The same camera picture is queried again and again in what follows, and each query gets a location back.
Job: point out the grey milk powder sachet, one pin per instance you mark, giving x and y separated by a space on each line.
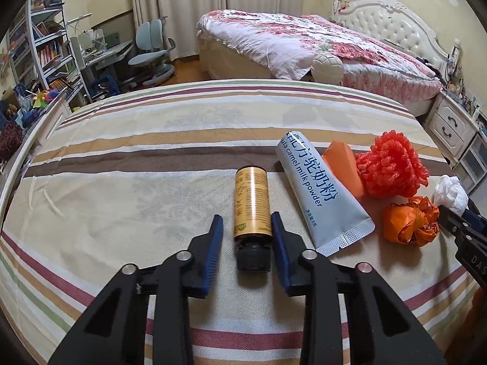
334 217

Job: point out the striped bed sheet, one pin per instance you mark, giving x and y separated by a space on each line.
132 179

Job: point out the yellow bottle black cap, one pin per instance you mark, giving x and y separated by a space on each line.
252 228

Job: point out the red foam fruit net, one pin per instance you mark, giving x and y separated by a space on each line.
391 167

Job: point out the white tufted headboard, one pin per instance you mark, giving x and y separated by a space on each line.
394 23

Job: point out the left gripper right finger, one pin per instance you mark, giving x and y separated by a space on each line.
381 328

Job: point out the plastic drawer unit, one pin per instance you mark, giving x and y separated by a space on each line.
471 168

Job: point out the blue-grey desk chair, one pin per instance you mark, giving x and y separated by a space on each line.
155 47

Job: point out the orange paper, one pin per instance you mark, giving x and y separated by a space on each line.
342 163

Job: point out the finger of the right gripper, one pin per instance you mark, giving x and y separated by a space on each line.
476 221
450 221

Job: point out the white bookshelf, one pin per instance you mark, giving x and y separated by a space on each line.
41 53

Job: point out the white tissue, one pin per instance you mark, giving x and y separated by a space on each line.
450 193

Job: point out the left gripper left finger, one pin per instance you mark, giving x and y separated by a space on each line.
112 329

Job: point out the white nightstand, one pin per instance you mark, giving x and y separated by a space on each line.
450 126

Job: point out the floral quilt bed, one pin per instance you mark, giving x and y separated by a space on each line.
254 45

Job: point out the grey study desk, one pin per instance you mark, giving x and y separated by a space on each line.
102 61

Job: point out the orange plastic bag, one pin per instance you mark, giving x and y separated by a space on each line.
411 223

